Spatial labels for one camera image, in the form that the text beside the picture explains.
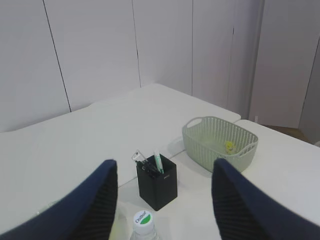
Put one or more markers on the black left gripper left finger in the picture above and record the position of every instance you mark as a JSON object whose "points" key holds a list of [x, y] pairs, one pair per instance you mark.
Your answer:
{"points": [[86, 213]]}

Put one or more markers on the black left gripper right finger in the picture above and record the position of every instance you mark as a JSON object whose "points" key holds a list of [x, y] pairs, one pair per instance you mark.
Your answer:
{"points": [[243, 212]]}

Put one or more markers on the clear water bottle green label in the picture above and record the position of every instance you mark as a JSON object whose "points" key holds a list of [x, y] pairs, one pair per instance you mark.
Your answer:
{"points": [[144, 227]]}

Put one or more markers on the yellow white waste paper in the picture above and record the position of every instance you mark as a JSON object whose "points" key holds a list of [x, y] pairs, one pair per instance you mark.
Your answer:
{"points": [[230, 147]]}

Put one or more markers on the black pen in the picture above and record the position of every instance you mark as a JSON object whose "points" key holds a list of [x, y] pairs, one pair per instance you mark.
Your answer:
{"points": [[147, 166]]}

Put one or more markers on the clear plastic ruler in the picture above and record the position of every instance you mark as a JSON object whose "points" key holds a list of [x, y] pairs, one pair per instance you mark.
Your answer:
{"points": [[138, 157]]}

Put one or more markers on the teal utility knife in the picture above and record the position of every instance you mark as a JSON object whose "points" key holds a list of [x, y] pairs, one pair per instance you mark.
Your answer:
{"points": [[158, 161]]}

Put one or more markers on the black square pen holder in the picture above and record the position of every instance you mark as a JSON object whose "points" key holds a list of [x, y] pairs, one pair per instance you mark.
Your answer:
{"points": [[158, 189]]}

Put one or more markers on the green plastic woven basket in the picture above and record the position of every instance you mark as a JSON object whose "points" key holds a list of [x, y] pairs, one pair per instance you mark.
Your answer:
{"points": [[204, 141]]}

